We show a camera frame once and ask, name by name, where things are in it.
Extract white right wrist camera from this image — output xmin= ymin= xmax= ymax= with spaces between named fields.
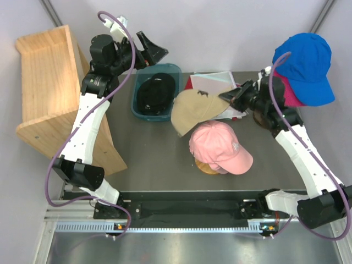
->
xmin=258 ymin=66 xmax=272 ymax=79

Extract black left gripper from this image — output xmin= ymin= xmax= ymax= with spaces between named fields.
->
xmin=108 ymin=31 xmax=167 ymax=76

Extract translucent zip document pouch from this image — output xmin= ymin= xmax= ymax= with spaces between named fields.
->
xmin=190 ymin=70 xmax=248 ymax=122

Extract salmon pink baseball cap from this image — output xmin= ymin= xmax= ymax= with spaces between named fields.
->
xmin=189 ymin=120 xmax=254 ymax=175

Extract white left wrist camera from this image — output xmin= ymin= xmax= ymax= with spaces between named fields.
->
xmin=103 ymin=15 xmax=128 ymax=42

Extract round wooden hat stand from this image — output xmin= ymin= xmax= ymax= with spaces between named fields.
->
xmin=195 ymin=158 xmax=218 ymax=175

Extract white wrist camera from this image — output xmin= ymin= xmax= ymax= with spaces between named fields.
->
xmin=103 ymin=15 xmax=128 ymax=42
xmin=258 ymin=66 xmax=272 ymax=79

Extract black baseball cap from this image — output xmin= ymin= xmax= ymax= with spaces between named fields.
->
xmin=136 ymin=73 xmax=175 ymax=116

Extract magenta baseball cap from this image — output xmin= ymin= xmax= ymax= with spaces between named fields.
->
xmin=273 ymin=70 xmax=305 ymax=107

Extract wooden shelf box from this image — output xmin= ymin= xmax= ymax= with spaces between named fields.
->
xmin=15 ymin=24 xmax=128 ymax=177

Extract blue baseball cap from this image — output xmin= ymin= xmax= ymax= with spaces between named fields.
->
xmin=272 ymin=33 xmax=335 ymax=107

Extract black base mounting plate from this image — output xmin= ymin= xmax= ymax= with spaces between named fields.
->
xmin=92 ymin=190 xmax=289 ymax=221

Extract teal plastic container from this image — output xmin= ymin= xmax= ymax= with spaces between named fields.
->
xmin=131 ymin=63 xmax=182 ymax=122

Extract light pink baseball cap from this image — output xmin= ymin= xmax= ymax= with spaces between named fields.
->
xmin=208 ymin=163 xmax=228 ymax=174

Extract grey slotted cable duct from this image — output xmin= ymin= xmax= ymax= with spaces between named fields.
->
xmin=55 ymin=222 xmax=277 ymax=233

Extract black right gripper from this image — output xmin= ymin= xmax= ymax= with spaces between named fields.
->
xmin=219 ymin=79 xmax=268 ymax=116

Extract tan baseball cap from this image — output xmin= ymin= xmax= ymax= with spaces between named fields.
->
xmin=170 ymin=89 xmax=229 ymax=137

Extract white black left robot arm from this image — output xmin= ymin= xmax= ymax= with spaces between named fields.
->
xmin=51 ymin=31 xmax=168 ymax=218

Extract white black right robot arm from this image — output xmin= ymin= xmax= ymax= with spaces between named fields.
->
xmin=219 ymin=75 xmax=351 ymax=229

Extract red booklet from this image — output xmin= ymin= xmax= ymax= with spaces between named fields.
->
xmin=183 ymin=76 xmax=245 ymax=122

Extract cream mannequin head stand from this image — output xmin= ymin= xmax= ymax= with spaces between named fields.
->
xmin=252 ymin=110 xmax=275 ymax=130

